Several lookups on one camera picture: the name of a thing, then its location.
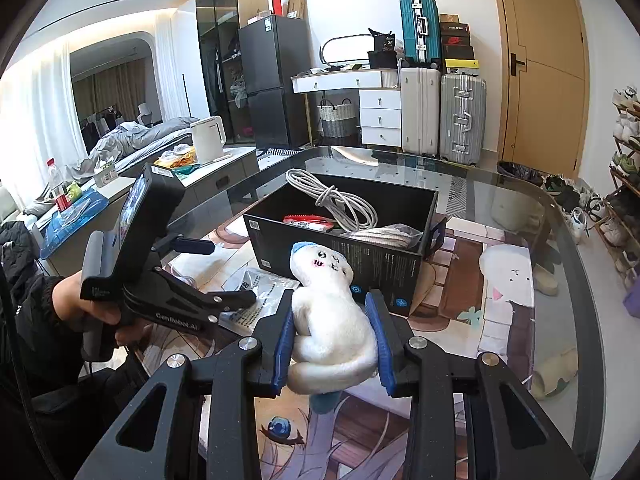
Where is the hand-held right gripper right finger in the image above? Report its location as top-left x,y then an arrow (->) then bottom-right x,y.
364,290 -> 583,480

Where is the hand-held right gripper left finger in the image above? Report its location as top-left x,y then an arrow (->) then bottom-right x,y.
75,287 -> 296,480

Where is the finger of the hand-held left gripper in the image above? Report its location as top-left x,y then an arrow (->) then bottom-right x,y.
150,234 -> 217,273
197,287 -> 258,333

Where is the white printed packet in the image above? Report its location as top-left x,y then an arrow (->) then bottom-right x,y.
232,267 -> 301,333

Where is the white plush toy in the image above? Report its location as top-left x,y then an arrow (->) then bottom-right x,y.
286,241 -> 378,413

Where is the black cardboard box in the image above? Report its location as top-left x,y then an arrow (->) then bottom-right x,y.
243,180 -> 448,318

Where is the red and white packet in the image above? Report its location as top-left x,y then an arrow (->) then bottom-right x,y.
282,214 -> 337,232

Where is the zip bag of white socks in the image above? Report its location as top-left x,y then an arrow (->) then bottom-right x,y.
342,224 -> 426,250

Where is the white cable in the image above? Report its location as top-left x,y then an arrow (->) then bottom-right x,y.
285,168 -> 378,233

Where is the person's left forearm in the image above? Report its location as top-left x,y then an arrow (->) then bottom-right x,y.
0,272 -> 63,376

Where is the person's left hand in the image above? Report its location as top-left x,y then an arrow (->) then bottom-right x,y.
52,272 -> 151,348

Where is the yellow snack bag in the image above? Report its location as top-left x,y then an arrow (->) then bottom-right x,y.
155,144 -> 198,171

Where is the grey side cabinet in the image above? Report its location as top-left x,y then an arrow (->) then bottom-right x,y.
40,145 -> 261,276

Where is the bed with grey bedding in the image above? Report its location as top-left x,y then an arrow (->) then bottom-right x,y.
75,117 -> 196,181

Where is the blue plastic sheet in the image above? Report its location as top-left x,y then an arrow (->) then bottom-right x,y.
40,190 -> 111,261

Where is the printed desk mat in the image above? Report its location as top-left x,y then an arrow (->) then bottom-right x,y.
145,220 -> 538,480

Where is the red label bottle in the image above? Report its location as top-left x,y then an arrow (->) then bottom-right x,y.
47,157 -> 71,213

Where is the white kettle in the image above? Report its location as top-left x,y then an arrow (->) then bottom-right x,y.
190,116 -> 226,165

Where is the white curtain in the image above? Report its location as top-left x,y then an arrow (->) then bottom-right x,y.
0,10 -> 176,196

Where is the beige slipper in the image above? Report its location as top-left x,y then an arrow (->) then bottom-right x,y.
530,345 -> 581,401
531,260 -> 561,297

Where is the black fridge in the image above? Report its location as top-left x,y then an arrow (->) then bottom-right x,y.
239,15 -> 313,150

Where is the wicker basket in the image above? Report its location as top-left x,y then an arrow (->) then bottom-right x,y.
319,100 -> 357,137

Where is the dark glass wardrobe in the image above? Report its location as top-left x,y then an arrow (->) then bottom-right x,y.
195,0 -> 271,146

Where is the person's black clothing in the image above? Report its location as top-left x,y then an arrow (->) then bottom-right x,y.
0,350 -> 166,480

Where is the white vanity desk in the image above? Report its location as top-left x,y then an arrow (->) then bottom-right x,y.
291,69 -> 402,148

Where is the group of loose shoes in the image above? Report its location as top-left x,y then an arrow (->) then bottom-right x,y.
542,175 -> 606,246

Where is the white suitcase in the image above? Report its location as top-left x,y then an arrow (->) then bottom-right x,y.
399,66 -> 443,158

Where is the silver suitcase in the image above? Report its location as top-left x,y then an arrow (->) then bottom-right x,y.
439,72 -> 488,166

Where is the oval mirror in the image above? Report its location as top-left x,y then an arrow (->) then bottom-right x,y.
320,33 -> 373,67

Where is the purple bag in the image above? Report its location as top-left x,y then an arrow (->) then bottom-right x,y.
622,280 -> 640,318

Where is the black carton with white label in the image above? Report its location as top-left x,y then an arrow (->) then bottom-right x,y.
368,27 -> 398,53

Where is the wooden door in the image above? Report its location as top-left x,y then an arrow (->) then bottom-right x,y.
487,0 -> 591,181

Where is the teal suitcase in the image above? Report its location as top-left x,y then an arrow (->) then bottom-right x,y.
399,0 -> 443,70

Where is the shoe rack with shoes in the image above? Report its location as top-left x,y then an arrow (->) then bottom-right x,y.
600,85 -> 640,281

